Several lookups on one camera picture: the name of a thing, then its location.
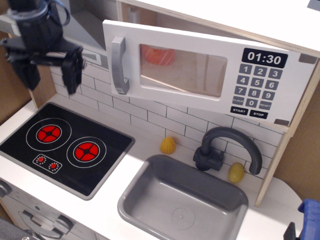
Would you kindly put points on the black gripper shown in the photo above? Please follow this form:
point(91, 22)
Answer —
point(42, 35)

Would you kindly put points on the black clamp part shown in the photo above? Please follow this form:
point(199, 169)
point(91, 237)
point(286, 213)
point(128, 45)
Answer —
point(290, 232)

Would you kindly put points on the grey oven knob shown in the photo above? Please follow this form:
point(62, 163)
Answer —
point(5, 189)

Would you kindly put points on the black toy stove top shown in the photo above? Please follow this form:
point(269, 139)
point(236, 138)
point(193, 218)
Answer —
point(67, 149)

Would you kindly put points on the grey toy range hood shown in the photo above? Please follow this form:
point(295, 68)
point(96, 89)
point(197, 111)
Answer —
point(85, 27)

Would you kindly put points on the yellow toy corn piece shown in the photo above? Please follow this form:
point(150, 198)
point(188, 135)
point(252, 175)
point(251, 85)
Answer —
point(168, 145)

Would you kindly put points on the grey toy sink basin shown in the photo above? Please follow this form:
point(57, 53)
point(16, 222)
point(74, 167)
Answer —
point(174, 201)

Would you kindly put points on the blue plastic object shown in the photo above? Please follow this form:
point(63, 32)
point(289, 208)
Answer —
point(311, 219)

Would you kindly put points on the white toy microwave door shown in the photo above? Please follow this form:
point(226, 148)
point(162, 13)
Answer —
point(212, 73)

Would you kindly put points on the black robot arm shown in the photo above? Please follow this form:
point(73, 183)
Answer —
point(35, 8)

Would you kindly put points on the wooden toy kitchen frame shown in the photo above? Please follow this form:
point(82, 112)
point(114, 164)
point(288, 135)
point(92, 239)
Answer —
point(290, 24)

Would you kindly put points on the orange toy salmon piece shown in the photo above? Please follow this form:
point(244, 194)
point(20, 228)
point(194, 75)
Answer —
point(158, 56)

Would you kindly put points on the yellow-green toy olive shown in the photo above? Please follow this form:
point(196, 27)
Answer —
point(236, 173)

